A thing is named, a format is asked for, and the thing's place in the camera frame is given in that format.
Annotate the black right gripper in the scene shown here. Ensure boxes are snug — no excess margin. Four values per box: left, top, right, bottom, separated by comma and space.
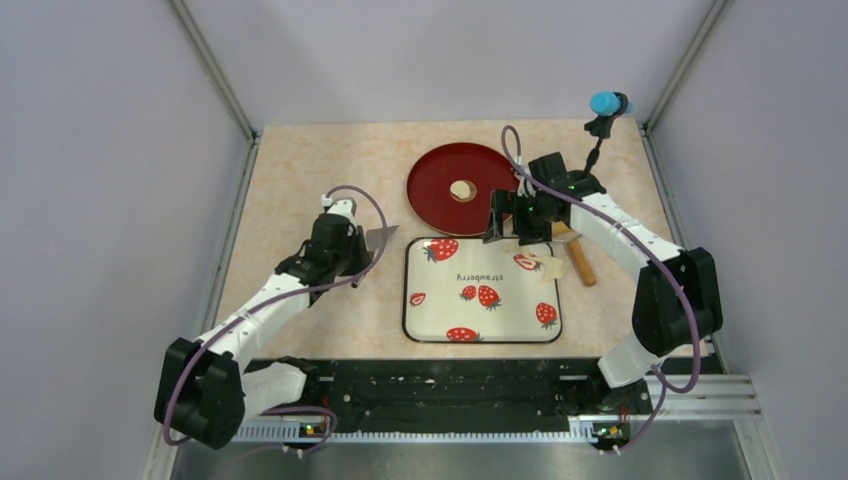
485, 188, 559, 247

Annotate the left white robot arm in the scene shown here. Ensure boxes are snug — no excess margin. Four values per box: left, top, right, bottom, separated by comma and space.
154, 196, 374, 449

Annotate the red round lacquer plate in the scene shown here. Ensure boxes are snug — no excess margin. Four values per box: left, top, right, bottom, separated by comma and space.
406, 142, 518, 237

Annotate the metal dough scraper wooden handle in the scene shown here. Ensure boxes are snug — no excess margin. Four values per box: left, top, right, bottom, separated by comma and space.
347, 225, 398, 288

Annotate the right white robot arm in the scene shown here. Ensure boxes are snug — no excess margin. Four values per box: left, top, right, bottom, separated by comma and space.
483, 152, 723, 412

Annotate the blue microphone on stand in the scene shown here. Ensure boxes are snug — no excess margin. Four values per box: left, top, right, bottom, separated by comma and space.
584, 91, 633, 173

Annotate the strawberry print rectangular tray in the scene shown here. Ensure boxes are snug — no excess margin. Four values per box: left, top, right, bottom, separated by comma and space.
402, 237, 564, 344

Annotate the white dough lump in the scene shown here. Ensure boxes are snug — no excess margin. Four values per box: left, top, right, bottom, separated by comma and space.
449, 180, 477, 203

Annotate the wooden dough roller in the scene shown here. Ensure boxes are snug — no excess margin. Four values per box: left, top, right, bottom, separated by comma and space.
552, 222, 597, 287

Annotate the dough trimming scrap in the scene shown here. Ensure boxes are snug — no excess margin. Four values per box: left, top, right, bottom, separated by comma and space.
536, 256, 566, 283
501, 241, 530, 256

